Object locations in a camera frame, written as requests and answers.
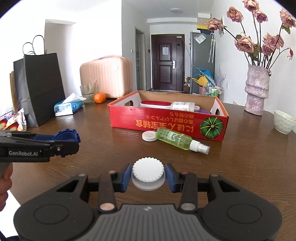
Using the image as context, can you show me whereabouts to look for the white ridged jar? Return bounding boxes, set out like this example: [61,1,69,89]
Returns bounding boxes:
[132,157,166,191]

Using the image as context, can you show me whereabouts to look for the green spray bottle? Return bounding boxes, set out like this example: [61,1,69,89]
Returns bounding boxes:
[156,128,210,155]

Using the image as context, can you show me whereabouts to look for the white round lid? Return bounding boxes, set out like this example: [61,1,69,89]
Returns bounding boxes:
[142,131,157,142]

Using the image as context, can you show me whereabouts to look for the purple gear cap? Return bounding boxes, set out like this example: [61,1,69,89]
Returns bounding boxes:
[195,109,211,114]

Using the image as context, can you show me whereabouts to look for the white pill bottle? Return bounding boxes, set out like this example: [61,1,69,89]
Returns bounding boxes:
[170,101,195,112]

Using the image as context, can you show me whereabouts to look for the white tape roll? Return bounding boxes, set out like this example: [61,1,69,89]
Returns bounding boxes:
[194,105,200,111]

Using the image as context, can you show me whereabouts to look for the person left hand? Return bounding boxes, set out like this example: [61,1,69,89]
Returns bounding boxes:
[0,163,13,211]

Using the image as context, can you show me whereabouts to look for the orange snack boxes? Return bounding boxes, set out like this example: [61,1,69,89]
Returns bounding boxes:
[0,108,27,132]

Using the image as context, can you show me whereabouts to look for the brown paper bag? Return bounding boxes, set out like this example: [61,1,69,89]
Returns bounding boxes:
[10,72,19,113]

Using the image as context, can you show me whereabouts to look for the blue tissue pack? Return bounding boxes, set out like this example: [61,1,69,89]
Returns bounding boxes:
[54,92,86,116]

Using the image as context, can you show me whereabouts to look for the black paper bag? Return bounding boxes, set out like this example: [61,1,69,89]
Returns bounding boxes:
[14,48,65,128]

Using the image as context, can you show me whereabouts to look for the orange fruit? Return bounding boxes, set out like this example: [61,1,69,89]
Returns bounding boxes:
[93,92,106,104]

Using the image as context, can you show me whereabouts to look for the clear glass cup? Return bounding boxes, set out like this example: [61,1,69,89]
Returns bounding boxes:
[80,82,97,104]

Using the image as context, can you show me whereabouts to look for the red cardboard box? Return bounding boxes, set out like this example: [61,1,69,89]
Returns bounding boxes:
[108,91,229,142]

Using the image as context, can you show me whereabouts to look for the wooden round table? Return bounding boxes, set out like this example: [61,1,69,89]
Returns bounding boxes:
[11,103,295,240]

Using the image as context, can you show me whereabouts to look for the pink ribbed suitcase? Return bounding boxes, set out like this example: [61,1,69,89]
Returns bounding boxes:
[80,56,133,98]

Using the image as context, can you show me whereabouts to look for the clutter pile by fridge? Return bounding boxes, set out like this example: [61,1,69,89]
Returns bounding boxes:
[184,68,226,99]

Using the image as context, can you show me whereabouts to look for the purple textured vase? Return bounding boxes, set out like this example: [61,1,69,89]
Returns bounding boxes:
[244,65,271,116]

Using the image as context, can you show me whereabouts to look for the pale green bowl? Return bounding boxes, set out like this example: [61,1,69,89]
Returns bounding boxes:
[274,110,295,135]

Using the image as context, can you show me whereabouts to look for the dark brown door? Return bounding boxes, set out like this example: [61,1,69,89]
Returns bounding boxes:
[151,34,185,92]

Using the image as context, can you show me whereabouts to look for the grey refrigerator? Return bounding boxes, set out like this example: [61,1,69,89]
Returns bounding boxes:
[189,31,216,95]

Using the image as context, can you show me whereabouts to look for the dried pink roses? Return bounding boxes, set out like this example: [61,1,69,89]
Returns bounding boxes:
[205,1,295,70]

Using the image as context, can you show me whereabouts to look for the ceiling lamp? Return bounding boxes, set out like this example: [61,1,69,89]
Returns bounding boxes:
[170,8,183,14]

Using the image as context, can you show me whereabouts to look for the wall electrical panel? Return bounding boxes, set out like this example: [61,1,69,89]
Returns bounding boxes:
[218,16,225,37]

